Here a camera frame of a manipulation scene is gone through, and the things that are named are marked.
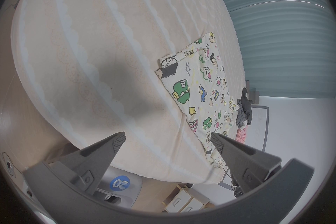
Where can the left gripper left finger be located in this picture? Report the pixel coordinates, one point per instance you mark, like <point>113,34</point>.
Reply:
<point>102,162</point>

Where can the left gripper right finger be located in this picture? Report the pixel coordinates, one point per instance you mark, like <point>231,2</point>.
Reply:
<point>236,162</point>

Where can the white printed garment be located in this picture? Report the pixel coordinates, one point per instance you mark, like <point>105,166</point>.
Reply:
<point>194,91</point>

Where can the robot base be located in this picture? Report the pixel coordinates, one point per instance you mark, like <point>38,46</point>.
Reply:
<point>131,183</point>

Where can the bed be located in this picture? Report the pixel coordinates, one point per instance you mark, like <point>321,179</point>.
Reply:
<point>91,34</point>

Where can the pink garment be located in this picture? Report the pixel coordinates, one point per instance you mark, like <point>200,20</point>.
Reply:
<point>241,135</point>

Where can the grey garment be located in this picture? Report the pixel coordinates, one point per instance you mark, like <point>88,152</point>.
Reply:
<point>240,118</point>

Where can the black garment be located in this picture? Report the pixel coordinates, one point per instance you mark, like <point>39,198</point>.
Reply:
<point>246,102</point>

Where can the small white drawer chest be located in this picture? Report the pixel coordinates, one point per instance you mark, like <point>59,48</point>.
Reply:
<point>181,200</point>

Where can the grey bedside table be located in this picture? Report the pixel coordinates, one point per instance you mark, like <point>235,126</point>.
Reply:
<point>255,91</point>

